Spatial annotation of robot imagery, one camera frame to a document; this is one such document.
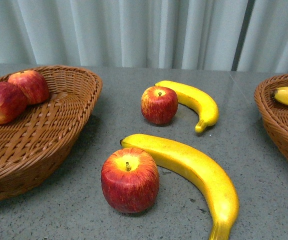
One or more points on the red apple front in basket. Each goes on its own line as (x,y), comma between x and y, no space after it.
(13,102)

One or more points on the right brown wicker basket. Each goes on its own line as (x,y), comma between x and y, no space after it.
(274,114)

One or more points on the red apple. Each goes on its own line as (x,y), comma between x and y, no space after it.
(33,85)
(13,102)
(159,104)
(130,180)

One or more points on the pale pleated curtain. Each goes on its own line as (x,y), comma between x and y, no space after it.
(239,35)

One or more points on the left brown wicker basket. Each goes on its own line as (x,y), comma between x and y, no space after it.
(35,144)

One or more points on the large yellow banana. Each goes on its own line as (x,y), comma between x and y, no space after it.
(205,173)

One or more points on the small yellow banana on table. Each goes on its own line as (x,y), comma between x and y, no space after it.
(202,103)

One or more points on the brown wicker basket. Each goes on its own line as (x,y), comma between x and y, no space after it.
(274,114)
(35,144)

